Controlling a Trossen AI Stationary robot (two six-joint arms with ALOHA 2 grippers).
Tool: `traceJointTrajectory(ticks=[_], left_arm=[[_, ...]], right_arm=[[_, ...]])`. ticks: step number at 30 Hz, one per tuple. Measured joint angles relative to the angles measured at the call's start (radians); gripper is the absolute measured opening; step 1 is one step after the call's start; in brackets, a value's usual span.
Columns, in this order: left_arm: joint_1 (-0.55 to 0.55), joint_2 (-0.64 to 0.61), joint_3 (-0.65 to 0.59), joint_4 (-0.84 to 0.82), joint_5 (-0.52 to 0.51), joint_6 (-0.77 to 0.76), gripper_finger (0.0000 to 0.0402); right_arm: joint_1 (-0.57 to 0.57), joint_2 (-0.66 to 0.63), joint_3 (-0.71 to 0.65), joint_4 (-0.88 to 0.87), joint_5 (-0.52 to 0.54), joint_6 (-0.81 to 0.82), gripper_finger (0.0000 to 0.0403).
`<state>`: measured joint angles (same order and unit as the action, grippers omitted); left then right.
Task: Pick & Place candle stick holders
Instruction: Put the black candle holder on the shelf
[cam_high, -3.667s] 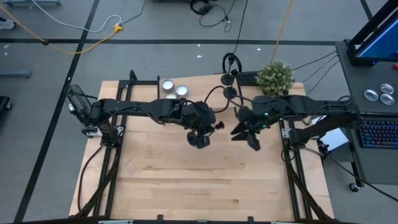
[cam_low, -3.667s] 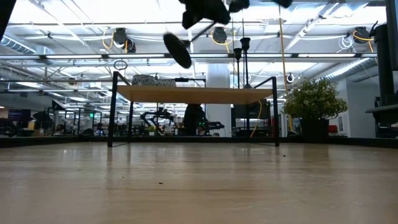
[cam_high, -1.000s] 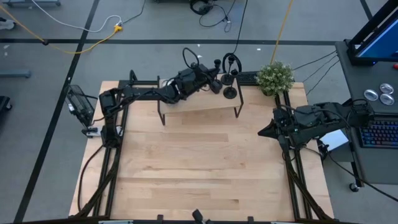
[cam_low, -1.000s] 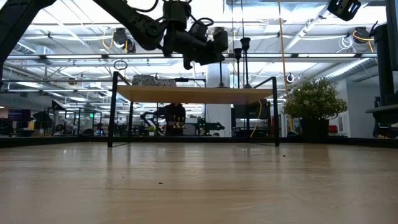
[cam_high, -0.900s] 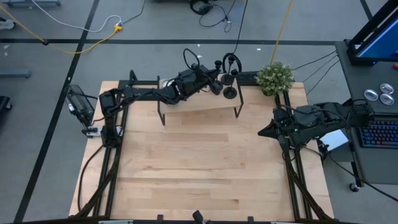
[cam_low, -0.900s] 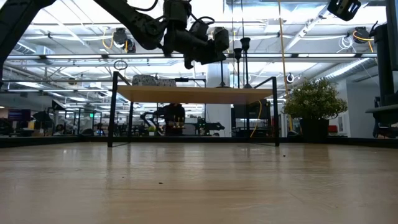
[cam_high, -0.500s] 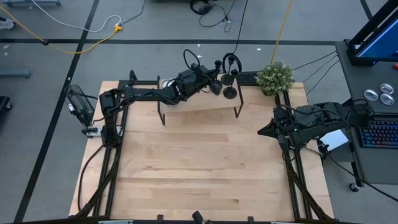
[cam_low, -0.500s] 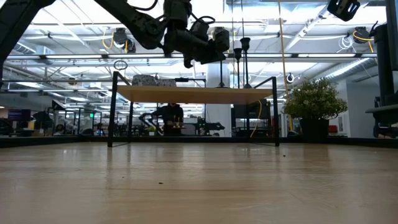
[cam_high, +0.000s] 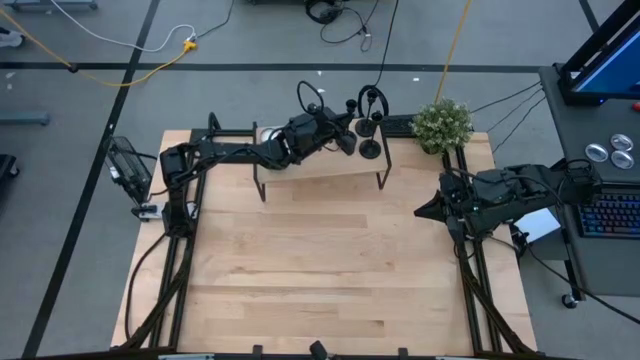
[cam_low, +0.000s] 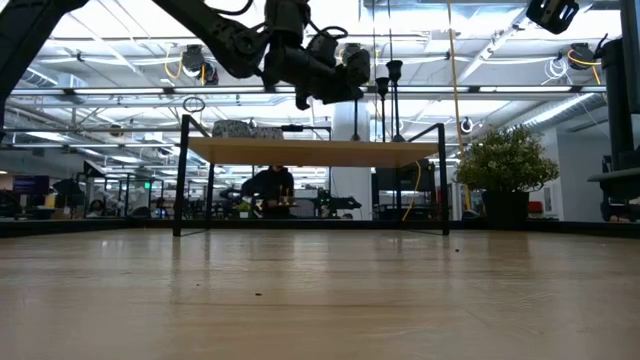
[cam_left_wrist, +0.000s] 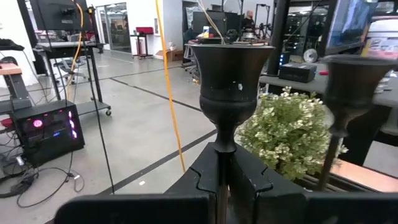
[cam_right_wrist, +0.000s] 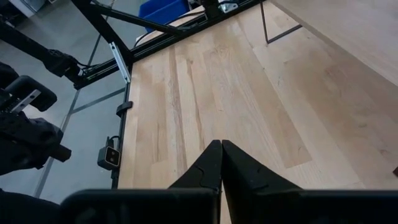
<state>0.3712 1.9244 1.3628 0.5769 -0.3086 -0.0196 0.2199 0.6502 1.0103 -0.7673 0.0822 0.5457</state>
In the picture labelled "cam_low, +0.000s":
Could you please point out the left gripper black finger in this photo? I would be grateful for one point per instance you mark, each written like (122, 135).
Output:
(350, 80)

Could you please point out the pink white patterned bowl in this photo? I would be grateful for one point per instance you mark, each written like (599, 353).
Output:
(267, 134)

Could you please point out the black and white patterned cloth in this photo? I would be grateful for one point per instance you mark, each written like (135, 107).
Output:
(231, 130)

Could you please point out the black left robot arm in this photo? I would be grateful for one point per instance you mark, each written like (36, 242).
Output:
(225, 35)

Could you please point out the black background robot arm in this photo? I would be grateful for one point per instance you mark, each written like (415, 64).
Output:
(340, 203)

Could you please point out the small black box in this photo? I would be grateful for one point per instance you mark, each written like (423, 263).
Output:
(292, 128)

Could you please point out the wooden shelf black metal legs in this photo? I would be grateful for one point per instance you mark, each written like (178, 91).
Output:
(310, 152)

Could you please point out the white square pillar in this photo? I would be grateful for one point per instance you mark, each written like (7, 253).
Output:
(352, 185)

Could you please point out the person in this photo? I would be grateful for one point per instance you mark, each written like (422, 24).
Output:
(94, 207)
(272, 185)

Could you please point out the black cabinet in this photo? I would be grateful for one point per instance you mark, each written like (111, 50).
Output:
(395, 195)

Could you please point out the small black ceiling reel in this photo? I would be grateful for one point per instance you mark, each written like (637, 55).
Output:
(466, 126)

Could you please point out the potted plant white flowers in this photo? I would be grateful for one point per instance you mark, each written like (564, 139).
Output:
(505, 160)

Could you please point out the red box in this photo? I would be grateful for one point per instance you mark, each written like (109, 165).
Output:
(535, 207)

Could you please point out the purple lit monitor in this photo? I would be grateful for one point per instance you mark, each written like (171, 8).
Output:
(30, 186)

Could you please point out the silver ventilation duct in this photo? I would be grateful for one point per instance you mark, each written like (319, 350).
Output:
(25, 72)

